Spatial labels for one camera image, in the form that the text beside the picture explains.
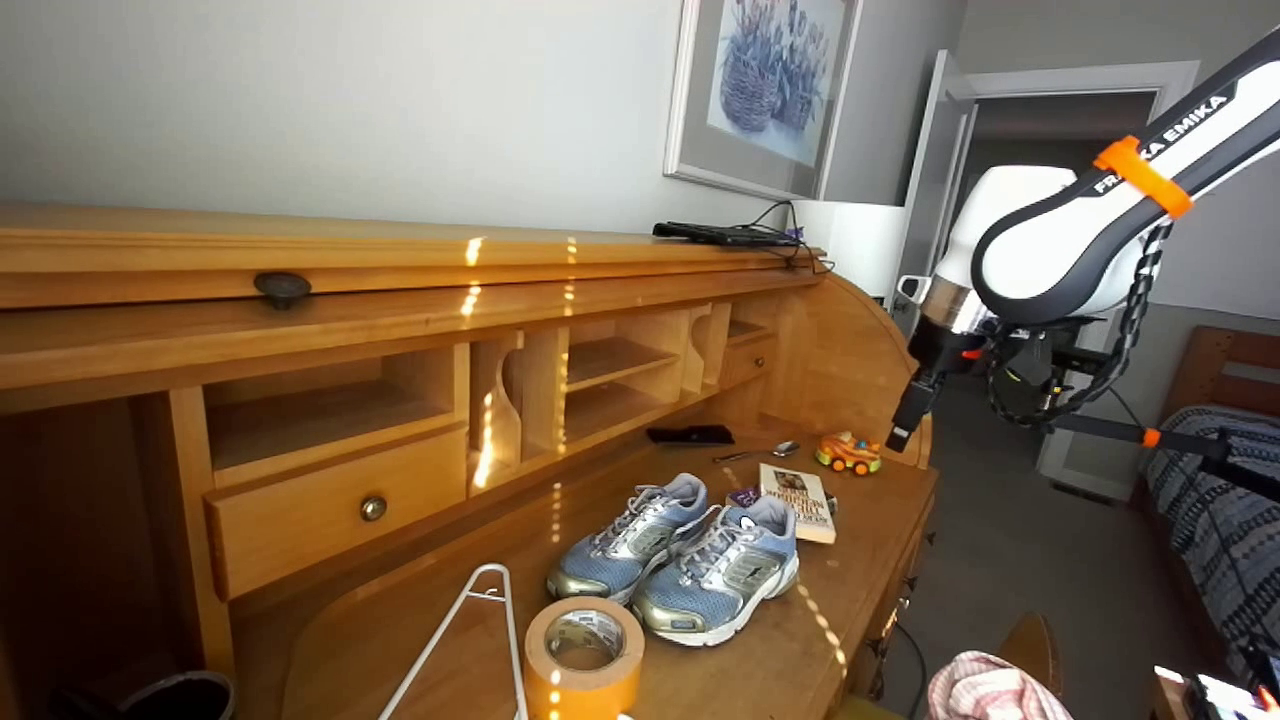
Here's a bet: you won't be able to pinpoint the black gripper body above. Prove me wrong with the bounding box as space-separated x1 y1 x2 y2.
906 324 969 405

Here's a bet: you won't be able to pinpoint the black rolltop handle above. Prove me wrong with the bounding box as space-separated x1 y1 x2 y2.
252 267 317 311

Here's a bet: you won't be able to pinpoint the blue white sneaker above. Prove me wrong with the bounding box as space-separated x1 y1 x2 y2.
625 491 805 652
545 472 716 605

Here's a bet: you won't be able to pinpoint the white paperback book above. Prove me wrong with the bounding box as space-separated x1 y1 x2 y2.
757 461 839 546

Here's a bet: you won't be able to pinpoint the wooden drawer brass knob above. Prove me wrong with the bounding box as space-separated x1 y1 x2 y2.
203 422 470 601

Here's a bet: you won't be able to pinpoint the black bin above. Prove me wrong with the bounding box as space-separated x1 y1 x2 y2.
117 666 241 720

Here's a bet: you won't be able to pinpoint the orange cable clamp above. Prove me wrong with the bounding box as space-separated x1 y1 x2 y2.
1092 131 1195 223

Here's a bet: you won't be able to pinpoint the framed blue flower picture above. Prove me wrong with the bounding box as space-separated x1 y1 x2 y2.
659 0 868 209

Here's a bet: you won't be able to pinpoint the wooden chair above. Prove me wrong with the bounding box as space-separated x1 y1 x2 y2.
990 608 1071 697

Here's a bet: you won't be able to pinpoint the wooden roll-top desk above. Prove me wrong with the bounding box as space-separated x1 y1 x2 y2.
0 198 944 720

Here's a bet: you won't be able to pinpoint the tan tape roll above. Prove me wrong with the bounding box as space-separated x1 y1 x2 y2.
520 595 652 720

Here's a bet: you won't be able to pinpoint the red white checked towel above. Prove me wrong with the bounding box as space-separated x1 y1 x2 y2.
922 647 1075 720

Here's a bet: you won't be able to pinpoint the black remote control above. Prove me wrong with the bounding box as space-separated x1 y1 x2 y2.
642 419 740 449

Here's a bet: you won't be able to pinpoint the black ribbed cable conduit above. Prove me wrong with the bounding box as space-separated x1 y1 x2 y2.
1115 214 1181 388

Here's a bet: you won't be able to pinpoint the white dresser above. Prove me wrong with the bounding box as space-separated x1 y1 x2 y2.
797 194 911 303

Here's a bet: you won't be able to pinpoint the black boom arm orange joints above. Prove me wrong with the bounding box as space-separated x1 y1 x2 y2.
1063 406 1280 504

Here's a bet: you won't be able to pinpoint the bed with striped blanket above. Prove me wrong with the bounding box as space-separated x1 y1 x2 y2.
1141 324 1280 671

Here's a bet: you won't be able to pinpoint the white wire hanger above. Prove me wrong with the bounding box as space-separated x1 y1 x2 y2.
375 561 535 720

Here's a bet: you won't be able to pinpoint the black keyboard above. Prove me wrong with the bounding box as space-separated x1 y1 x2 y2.
652 214 811 257

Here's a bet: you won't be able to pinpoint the orange toy car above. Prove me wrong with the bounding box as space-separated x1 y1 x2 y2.
811 427 888 480

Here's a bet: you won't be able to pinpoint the white door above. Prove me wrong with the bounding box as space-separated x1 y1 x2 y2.
890 48 982 324

